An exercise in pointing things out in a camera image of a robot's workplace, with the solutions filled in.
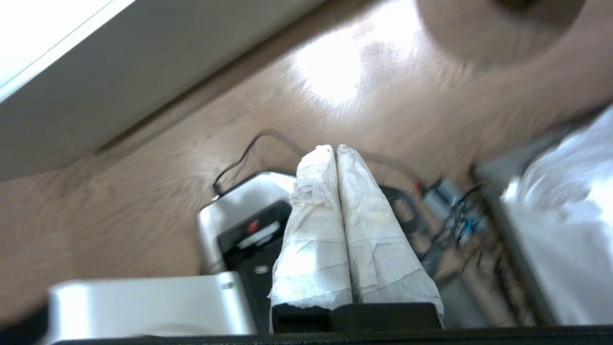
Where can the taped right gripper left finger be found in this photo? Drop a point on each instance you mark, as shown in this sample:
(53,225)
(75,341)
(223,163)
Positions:
(311,239)

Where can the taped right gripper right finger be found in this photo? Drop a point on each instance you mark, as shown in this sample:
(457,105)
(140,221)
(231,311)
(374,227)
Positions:
(378,239)

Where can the white cabinet drawer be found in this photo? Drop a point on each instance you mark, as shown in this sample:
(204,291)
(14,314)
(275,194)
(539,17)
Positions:
(143,72)

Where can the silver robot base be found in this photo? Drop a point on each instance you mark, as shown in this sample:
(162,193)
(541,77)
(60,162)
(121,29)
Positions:
(143,302)

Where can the white fabric sheet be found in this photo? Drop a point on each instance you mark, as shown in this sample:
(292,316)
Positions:
(570,215)

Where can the white glossy cabinet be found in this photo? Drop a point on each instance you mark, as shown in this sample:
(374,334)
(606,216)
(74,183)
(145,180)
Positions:
(43,33)

